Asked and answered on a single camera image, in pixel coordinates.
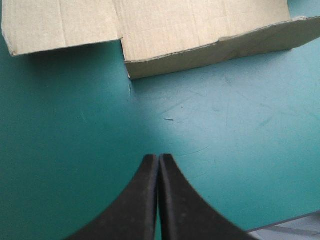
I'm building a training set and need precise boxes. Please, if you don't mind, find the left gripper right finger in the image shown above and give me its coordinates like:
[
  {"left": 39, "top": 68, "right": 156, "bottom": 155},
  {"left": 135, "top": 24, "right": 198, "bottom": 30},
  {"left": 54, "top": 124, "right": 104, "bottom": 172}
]
[{"left": 157, "top": 153, "right": 256, "bottom": 240}]

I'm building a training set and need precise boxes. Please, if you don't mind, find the brown cardboard box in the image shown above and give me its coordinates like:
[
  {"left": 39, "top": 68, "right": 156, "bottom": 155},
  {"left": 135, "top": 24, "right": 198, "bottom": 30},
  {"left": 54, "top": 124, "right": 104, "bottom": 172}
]
[{"left": 1, "top": 0, "right": 320, "bottom": 80}]

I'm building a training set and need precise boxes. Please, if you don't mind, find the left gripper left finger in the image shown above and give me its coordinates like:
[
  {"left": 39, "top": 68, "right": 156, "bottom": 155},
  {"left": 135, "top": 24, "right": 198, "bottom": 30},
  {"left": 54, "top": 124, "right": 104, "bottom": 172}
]
[{"left": 65, "top": 154, "right": 160, "bottom": 240}]

